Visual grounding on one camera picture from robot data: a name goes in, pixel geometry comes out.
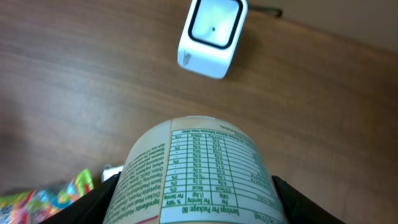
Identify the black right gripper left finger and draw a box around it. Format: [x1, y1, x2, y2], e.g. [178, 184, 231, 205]
[40, 172, 121, 224]

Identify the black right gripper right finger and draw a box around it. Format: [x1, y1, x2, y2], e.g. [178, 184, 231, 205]
[272, 175, 345, 224]

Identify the Haribo gummy candy bag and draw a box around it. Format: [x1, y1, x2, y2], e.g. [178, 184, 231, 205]
[1, 169, 94, 224]

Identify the green lid jar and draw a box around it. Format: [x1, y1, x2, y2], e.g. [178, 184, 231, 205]
[104, 116, 287, 223]

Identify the white carton box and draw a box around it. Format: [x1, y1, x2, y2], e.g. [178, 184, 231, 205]
[101, 164, 123, 182]

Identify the white barcode scanner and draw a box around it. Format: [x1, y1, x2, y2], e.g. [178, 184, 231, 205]
[177, 0, 248, 79]

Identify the black scanner cable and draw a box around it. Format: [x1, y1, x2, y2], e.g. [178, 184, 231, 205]
[248, 4, 284, 19]

